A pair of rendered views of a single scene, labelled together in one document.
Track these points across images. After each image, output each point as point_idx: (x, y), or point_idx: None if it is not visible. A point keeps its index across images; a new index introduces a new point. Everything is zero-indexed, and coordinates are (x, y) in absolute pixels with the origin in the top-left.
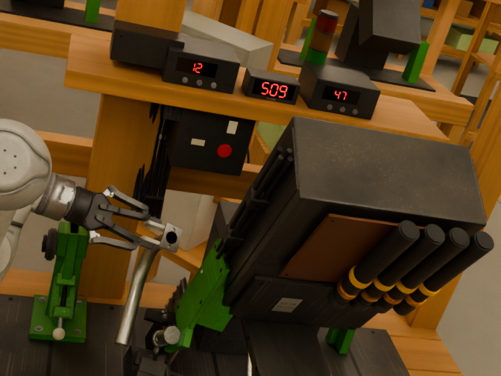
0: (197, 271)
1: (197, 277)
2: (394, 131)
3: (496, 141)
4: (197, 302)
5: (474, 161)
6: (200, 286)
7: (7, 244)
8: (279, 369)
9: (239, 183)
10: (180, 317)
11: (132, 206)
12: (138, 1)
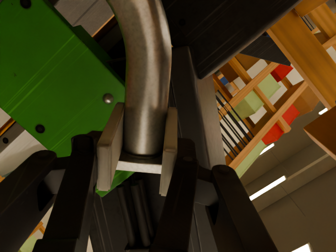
0: (111, 77)
1: (95, 82)
2: (327, 153)
3: (322, 96)
4: (39, 111)
5: (319, 66)
6: (72, 112)
7: None
8: (25, 140)
9: None
10: (2, 39)
11: (221, 222)
12: None
